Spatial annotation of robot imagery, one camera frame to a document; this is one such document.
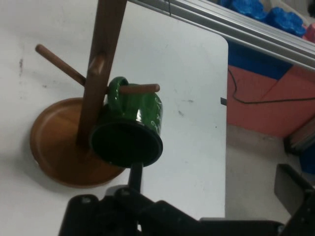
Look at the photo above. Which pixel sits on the blue floor mat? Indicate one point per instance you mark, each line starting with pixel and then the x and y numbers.
pixel 253 61

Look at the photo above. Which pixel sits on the green mug with white script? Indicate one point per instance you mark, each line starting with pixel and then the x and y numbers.
pixel 125 145

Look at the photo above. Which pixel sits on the black table edge clip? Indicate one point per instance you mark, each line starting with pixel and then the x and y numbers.
pixel 223 101

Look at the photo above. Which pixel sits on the bright blue plastic bag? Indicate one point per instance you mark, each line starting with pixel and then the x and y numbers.
pixel 246 8
pixel 285 22

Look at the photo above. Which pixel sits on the brown wooden mug tree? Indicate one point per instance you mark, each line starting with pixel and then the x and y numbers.
pixel 103 49

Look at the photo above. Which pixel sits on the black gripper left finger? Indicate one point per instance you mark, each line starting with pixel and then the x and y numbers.
pixel 136 177

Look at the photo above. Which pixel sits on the grey table leg with foot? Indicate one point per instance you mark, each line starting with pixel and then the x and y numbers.
pixel 300 141

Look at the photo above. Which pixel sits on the aluminium side rail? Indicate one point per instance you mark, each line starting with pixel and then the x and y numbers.
pixel 246 32

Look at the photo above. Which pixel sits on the orange red floor mat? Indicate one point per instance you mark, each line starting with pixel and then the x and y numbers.
pixel 265 113

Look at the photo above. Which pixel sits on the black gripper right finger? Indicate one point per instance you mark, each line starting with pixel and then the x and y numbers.
pixel 300 196

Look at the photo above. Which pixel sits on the pink plastic bag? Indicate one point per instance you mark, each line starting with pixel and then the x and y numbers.
pixel 310 35

